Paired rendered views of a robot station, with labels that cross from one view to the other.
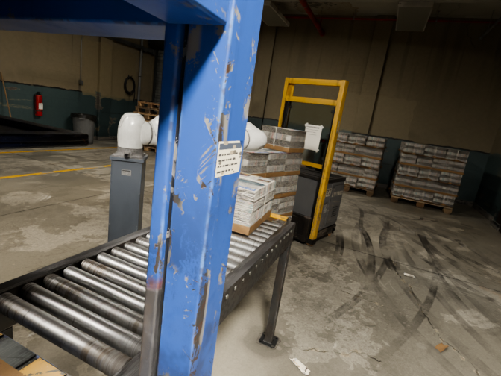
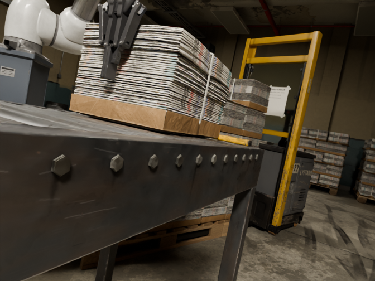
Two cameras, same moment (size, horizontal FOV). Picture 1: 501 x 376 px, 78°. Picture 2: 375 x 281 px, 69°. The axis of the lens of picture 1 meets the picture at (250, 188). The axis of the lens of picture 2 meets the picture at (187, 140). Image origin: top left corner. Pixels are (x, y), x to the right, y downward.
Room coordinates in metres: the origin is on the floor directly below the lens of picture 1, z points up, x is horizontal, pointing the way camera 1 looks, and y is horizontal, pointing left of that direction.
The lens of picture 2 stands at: (0.83, -0.15, 0.83)
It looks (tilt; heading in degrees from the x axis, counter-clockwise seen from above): 3 degrees down; 7
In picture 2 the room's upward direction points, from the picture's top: 11 degrees clockwise
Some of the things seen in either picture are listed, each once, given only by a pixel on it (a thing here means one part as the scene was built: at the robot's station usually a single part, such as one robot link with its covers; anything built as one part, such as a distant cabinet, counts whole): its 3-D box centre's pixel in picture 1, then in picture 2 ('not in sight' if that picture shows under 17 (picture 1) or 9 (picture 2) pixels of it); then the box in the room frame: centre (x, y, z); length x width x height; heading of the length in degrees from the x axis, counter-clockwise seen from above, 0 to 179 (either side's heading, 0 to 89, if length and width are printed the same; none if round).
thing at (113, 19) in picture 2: not in sight; (113, 24); (1.44, 0.14, 1.02); 0.04 x 0.01 x 0.11; 159
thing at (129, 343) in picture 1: (81, 318); not in sight; (0.72, 0.40, 0.77); 0.47 x 0.05 x 0.05; 69
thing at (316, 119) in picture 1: (306, 131); (269, 95); (3.62, -0.54, 1.28); 0.57 x 0.01 x 0.65; 51
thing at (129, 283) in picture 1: (134, 286); not in sight; (0.90, 0.33, 0.77); 0.47 x 0.05 x 0.05; 69
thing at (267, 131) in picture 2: (302, 162); (263, 131); (3.64, -0.56, 0.92); 0.57 x 0.01 x 0.05; 51
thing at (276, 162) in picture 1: (261, 161); (214, 116); (3.03, -0.07, 0.95); 0.38 x 0.29 x 0.23; 53
